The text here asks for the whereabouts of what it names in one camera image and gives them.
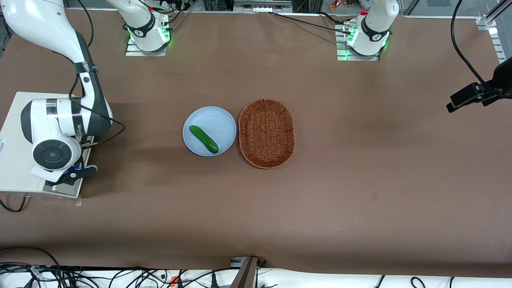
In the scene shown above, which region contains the white toaster oven body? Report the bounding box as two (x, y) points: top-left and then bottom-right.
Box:
(0, 92), (95, 199)

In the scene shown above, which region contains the green cucumber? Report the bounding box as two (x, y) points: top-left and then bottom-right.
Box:
(189, 125), (219, 154)

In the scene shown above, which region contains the light blue plate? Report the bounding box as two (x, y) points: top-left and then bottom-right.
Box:
(183, 106), (237, 157)

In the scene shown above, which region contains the brown wicker basket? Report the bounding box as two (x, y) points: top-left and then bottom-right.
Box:
(238, 98), (296, 170)

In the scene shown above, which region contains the white table edge padding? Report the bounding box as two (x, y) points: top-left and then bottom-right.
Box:
(0, 266), (512, 288)

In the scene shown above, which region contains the round-ended wrist camera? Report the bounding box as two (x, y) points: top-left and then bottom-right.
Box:
(51, 164), (99, 187)

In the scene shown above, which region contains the black oven power cable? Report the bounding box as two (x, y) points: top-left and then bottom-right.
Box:
(0, 194), (28, 213)

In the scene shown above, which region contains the black curved floor cable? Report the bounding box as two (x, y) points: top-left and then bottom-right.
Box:
(0, 246), (61, 268)

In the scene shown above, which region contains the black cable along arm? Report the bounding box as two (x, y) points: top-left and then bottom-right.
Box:
(69, 0), (126, 147)

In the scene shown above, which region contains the aluminium bracket post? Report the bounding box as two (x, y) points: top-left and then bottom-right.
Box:
(230, 256), (265, 288)

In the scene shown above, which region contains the long black table cable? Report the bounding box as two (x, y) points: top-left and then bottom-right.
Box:
(266, 11), (353, 36)

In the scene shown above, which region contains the black hanging camera cable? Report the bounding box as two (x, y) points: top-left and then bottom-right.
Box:
(450, 0), (495, 87)

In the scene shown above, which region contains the black rounded camera mount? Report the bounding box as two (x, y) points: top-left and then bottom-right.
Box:
(482, 57), (512, 107)

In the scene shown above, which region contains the aluminium frame profile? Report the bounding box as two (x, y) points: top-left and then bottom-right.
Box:
(476, 0), (512, 64)

